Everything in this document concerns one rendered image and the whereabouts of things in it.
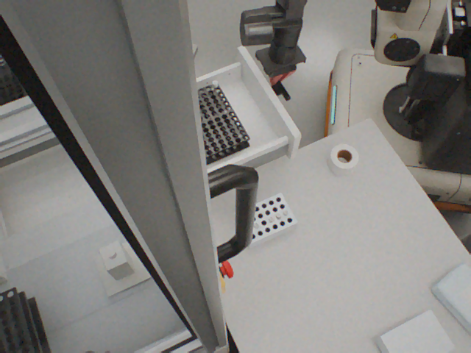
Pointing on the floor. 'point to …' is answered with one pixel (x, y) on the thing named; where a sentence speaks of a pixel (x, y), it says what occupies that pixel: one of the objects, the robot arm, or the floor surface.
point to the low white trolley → (339, 254)
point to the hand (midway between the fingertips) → (274, 80)
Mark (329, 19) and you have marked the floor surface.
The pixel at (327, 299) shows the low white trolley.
